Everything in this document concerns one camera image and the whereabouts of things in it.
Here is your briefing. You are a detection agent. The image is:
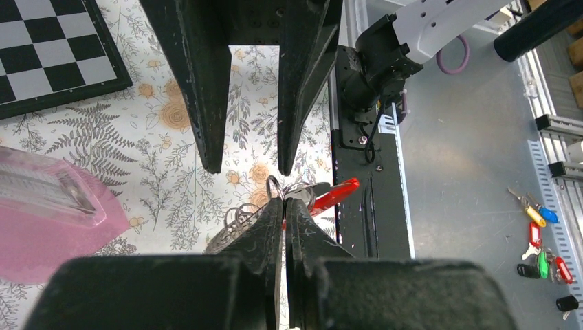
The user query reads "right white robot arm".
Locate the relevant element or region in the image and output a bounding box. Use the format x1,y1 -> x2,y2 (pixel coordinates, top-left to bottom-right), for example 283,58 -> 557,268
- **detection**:
141,1 -> 505,175

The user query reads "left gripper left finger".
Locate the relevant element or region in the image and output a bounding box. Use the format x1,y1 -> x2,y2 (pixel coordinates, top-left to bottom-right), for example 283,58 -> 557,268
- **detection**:
25,198 -> 283,329

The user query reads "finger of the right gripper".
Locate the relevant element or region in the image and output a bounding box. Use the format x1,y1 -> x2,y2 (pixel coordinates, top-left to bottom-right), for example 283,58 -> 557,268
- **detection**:
141,1 -> 231,174
277,1 -> 343,175

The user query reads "floral table mat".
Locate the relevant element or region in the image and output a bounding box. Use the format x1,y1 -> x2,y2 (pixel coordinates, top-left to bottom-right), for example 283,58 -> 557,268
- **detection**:
0,0 -> 340,330

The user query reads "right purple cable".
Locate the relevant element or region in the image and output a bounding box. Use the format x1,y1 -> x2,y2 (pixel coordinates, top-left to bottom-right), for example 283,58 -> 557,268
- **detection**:
435,34 -> 470,76

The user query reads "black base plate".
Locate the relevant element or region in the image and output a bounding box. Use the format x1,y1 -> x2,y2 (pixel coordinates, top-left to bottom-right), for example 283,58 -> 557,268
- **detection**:
329,45 -> 415,260

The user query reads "black tag key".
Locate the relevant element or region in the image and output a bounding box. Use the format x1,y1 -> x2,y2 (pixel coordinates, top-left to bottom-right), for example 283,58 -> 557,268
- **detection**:
555,295 -> 580,320
516,263 -> 541,279

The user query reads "black white checkerboard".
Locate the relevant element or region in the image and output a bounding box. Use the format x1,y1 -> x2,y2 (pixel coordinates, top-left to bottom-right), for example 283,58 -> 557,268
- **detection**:
1,0 -> 133,119

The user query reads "red tag key bunch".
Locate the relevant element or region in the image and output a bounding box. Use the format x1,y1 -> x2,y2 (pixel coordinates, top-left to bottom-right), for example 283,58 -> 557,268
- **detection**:
204,175 -> 360,254

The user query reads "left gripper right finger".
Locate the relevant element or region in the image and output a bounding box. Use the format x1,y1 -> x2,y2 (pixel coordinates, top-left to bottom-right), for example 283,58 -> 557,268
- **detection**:
284,198 -> 517,329

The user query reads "pink transparent box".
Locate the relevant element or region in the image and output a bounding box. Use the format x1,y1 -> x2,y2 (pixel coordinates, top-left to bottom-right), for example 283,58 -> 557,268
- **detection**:
1,146 -> 129,284

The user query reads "spare red tag key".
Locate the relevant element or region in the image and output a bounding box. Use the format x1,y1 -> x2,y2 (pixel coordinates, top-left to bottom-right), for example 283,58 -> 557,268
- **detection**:
521,222 -> 542,261

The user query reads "blue tag key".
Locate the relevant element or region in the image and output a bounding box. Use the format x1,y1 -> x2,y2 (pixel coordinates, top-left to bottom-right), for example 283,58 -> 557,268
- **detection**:
527,192 -> 559,224

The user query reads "spare yellow tag key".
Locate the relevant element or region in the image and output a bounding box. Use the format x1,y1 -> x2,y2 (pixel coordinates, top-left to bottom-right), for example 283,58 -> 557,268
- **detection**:
507,188 -> 547,228

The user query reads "spare green tag key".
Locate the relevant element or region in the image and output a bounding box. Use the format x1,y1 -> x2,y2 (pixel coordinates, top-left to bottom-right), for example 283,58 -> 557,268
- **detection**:
537,252 -> 549,278

